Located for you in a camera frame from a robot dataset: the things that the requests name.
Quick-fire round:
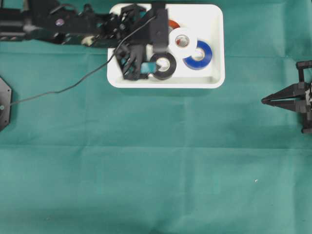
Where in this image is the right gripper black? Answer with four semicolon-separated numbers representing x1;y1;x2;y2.
261;60;312;134

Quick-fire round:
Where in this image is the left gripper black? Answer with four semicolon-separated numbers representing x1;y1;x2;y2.
114;4;161;80

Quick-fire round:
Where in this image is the black tape roll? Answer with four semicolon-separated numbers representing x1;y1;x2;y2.
150;52;176;80

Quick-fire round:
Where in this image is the white tape roll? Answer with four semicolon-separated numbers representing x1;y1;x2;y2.
168;27;197;59

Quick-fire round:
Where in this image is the blue tape roll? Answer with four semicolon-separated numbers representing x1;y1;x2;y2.
183;40;213;70

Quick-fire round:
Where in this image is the orange tape roll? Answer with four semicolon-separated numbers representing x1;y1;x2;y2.
168;19;180;30

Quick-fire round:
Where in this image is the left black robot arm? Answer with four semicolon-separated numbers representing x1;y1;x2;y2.
0;0;169;80

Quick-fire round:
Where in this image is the white plastic tray case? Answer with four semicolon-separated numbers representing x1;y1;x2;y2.
107;3;225;89

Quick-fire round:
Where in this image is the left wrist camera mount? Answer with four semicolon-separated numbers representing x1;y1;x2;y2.
150;2;169;54

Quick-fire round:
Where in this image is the black camera cable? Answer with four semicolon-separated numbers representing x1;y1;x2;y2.
9;16;156;106

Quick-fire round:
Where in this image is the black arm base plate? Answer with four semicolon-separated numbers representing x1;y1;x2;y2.
0;78;12;131

